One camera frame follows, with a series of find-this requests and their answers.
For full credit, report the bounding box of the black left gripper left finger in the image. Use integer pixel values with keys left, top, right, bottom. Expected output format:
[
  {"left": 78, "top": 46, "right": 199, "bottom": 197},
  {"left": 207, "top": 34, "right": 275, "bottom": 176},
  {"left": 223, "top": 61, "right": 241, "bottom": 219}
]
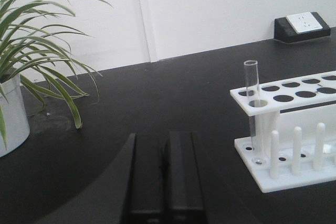
[{"left": 38, "top": 133, "right": 163, "bottom": 223}]

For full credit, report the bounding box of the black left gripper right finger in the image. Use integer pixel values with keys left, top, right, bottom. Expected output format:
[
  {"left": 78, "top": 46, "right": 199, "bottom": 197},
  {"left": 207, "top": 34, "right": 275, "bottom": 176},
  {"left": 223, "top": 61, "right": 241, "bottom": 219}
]
[{"left": 165, "top": 132, "right": 207, "bottom": 223}]

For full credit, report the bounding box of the clear glass test tube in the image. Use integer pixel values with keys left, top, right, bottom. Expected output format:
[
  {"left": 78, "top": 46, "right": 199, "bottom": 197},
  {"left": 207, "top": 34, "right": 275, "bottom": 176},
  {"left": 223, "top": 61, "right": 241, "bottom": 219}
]
[{"left": 244, "top": 60, "right": 264, "bottom": 165}]

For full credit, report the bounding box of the white test tube rack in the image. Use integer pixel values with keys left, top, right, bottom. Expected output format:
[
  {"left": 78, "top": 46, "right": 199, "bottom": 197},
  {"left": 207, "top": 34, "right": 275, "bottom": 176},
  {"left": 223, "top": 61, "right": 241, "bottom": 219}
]
[{"left": 230, "top": 71, "right": 335, "bottom": 193}]

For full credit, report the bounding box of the white plant pot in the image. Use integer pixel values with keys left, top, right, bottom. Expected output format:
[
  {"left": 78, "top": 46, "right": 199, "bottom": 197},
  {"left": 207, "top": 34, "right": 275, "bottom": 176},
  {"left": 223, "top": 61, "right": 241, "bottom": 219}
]
[{"left": 1, "top": 75, "right": 30, "bottom": 157}]

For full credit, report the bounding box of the green spider plant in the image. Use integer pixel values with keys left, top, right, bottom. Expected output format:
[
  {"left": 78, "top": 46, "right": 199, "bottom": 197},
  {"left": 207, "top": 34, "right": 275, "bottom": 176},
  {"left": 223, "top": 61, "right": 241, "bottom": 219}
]
[{"left": 0, "top": 0, "right": 113, "bottom": 150}]

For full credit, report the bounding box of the black white power socket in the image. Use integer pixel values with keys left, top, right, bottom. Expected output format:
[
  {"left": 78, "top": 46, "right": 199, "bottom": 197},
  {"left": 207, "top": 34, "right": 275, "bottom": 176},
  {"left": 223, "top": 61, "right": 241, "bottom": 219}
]
[{"left": 274, "top": 12, "right": 331, "bottom": 43}]

